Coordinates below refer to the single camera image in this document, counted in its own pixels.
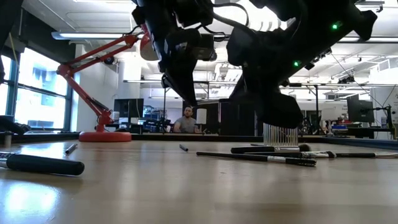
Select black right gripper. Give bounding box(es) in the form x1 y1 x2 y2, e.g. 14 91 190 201
226 27 312 129

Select long silver ferrule makeup brush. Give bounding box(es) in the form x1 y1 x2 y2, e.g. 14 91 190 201
335 151 398 159

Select black bulky object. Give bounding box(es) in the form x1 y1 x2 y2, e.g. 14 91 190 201
0 114 31 135

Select black aluminium table frame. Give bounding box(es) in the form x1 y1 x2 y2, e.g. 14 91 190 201
0 132 398 151

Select small black computer monitor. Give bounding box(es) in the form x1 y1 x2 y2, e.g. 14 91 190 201
113 98 144 119

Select gold wire brush holder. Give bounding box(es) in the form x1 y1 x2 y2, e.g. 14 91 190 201
262 123 300 147

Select window with dark frame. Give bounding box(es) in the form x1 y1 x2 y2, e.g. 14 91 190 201
0 46 74 131

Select seated person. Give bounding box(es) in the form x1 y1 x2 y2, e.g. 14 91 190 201
173 106 202 134

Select long ceiling light strip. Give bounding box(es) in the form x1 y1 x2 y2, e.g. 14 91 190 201
51 30 144 40

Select slim small-head makeup brush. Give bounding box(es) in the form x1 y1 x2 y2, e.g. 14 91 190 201
244 150 337 159

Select large black computer monitor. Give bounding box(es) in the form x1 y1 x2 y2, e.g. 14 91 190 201
347 94 375 123

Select red desk lamp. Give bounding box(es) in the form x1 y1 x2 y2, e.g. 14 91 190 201
55 24 160 143

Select black fan makeup brush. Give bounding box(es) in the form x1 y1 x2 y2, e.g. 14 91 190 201
196 151 317 167

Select round fluffy head makeup brush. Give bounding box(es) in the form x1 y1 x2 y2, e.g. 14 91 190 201
230 143 312 154

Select thick black handle powder brush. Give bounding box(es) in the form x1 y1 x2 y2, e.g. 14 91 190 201
0 151 85 177

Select black partition panels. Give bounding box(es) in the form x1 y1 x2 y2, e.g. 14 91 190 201
182 98 265 137

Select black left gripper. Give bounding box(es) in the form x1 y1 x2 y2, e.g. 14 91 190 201
131 0 218 107

